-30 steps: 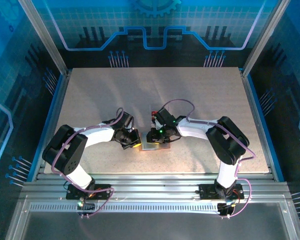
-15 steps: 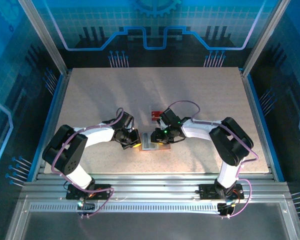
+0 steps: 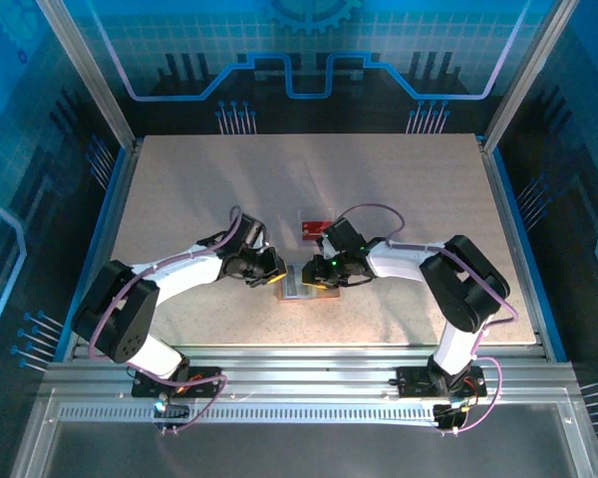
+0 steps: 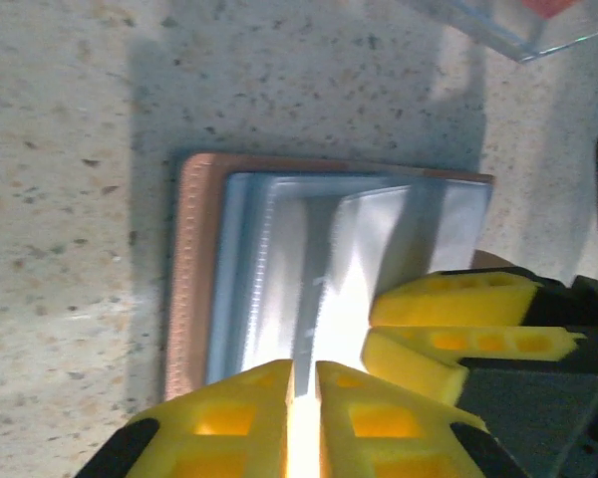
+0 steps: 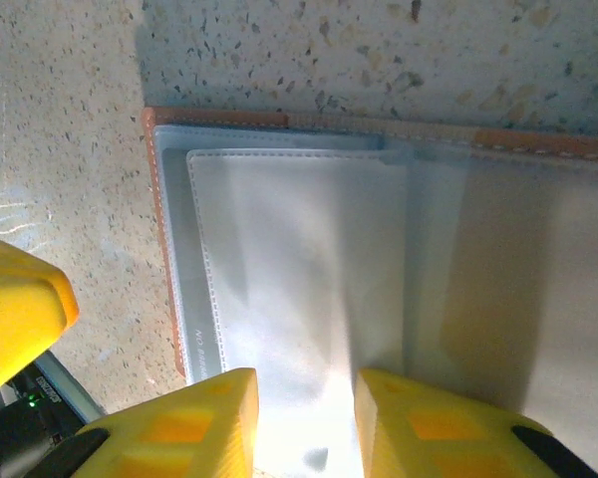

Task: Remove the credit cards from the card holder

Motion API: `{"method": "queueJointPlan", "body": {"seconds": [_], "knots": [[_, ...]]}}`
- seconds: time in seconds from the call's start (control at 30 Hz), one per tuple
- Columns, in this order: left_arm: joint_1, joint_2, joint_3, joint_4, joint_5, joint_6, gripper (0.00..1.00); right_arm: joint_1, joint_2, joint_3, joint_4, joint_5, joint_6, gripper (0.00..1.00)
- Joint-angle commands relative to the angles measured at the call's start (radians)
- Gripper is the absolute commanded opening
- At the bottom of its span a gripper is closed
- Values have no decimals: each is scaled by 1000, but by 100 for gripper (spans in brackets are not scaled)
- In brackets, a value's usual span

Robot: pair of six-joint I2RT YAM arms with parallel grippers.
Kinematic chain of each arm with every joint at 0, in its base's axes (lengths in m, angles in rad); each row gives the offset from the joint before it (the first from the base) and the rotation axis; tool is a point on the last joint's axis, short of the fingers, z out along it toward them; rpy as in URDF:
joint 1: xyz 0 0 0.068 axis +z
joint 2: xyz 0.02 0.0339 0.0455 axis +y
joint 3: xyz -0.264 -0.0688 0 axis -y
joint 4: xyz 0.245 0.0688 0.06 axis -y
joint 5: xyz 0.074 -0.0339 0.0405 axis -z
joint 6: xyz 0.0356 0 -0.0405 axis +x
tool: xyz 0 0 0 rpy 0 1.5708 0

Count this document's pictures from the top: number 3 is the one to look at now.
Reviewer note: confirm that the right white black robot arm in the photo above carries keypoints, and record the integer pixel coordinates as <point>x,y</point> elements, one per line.
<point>398,261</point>

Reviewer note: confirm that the aluminium rail platform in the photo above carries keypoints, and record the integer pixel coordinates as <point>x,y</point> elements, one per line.
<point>299,368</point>

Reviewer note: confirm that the red black small box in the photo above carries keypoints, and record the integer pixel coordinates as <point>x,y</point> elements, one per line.
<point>314,230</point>

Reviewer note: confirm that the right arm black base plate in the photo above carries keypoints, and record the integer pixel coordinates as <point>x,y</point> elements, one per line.
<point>408,383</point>

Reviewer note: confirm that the aluminium frame post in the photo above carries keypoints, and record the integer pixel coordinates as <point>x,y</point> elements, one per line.
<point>527,74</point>
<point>90,74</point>

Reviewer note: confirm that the aluminium side rail blue strip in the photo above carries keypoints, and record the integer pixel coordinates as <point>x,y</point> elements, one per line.
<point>507,224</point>
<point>113,224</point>

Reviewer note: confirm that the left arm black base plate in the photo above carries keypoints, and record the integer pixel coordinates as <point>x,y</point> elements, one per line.
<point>144,388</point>

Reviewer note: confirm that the brown leather card holder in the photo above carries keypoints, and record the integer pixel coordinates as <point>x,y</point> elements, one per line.
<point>294,291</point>

